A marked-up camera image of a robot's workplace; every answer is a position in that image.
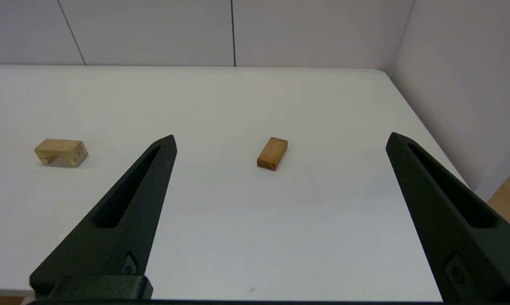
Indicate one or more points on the rectangular wooden building block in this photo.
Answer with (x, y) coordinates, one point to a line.
(273, 152)

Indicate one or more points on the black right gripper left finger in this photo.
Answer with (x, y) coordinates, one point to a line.
(123, 228)

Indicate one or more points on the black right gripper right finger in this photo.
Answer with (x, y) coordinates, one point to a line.
(462, 245)

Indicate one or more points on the arched wooden building block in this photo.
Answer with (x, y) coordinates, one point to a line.
(60, 148)

